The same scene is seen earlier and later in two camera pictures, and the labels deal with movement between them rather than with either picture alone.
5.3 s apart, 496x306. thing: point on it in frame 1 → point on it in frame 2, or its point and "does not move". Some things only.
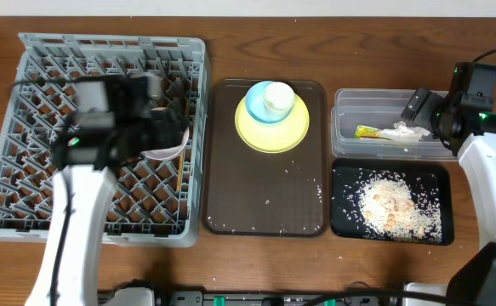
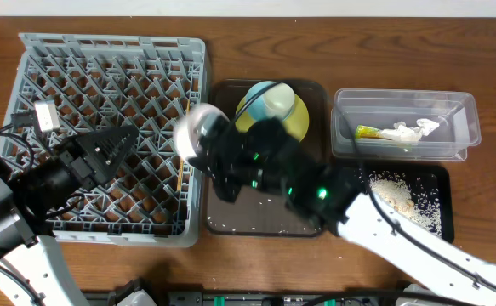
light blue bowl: x=255 y=105 does not move
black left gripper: x=162 y=126 → x=77 y=157
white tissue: x=404 y=133 does not move
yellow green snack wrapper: x=367 y=132 does not move
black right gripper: x=419 y=109 → x=220 y=154
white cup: x=278 y=101 does not move
